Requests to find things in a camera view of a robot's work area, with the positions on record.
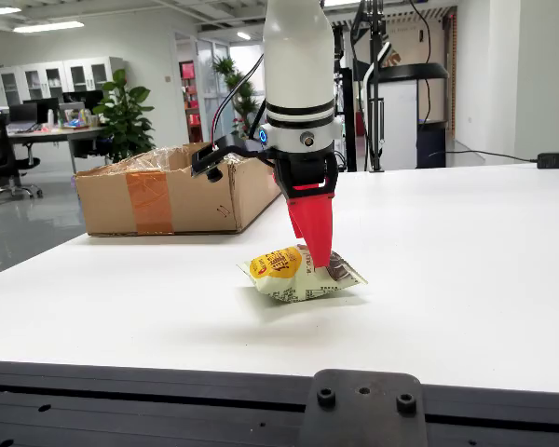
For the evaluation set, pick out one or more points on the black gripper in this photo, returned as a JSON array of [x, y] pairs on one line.
[[307, 170]]

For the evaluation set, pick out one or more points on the yellow green sunflower seed bag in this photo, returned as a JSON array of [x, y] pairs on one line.
[[279, 279]]

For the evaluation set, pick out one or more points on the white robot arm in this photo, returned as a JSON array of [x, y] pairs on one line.
[[298, 60]]

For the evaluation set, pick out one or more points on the dark blue bin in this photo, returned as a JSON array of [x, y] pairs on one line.
[[431, 144]]

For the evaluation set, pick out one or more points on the open cardboard box bin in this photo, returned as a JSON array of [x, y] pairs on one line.
[[107, 205]]

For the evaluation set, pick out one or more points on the white kiosk with black top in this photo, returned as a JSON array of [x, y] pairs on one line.
[[398, 116]]

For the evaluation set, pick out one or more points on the tall slender potted plant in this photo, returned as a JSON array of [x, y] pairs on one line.
[[242, 93]]

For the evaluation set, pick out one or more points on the red display shelf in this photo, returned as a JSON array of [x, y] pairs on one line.
[[191, 102]]

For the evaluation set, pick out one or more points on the black hex bolt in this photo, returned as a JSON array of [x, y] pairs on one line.
[[326, 396], [405, 403]]

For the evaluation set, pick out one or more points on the small ceiling light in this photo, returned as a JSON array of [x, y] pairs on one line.
[[243, 35]]

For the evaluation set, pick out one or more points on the black metal mounting plate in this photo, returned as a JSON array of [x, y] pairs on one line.
[[363, 419]]

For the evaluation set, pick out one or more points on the broad leaf potted plant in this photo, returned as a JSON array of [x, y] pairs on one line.
[[123, 121]]

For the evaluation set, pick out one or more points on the wide black computer monitor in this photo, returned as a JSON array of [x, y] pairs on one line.
[[83, 98]]

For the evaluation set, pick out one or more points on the black power adapter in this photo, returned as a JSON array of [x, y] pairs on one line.
[[556, 160]]

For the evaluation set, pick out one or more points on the grey office desk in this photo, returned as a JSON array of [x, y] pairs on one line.
[[51, 135]]

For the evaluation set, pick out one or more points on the small black computer monitor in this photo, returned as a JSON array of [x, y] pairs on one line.
[[22, 112]]

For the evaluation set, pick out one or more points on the black office chair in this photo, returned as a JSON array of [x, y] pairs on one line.
[[0, 158]]

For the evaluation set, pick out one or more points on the long ceiling light panel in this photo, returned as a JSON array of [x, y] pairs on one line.
[[49, 26], [0, 11]]

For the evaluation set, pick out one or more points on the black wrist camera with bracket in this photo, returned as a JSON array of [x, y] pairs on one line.
[[207, 163]]

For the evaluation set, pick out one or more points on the black camera stand pole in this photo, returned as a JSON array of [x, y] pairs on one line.
[[376, 93]]

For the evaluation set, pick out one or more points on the black aluminium frame rail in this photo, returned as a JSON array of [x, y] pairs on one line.
[[121, 396]]

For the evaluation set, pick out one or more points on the white glass door wall cabinet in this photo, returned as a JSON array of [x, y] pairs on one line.
[[42, 79]]

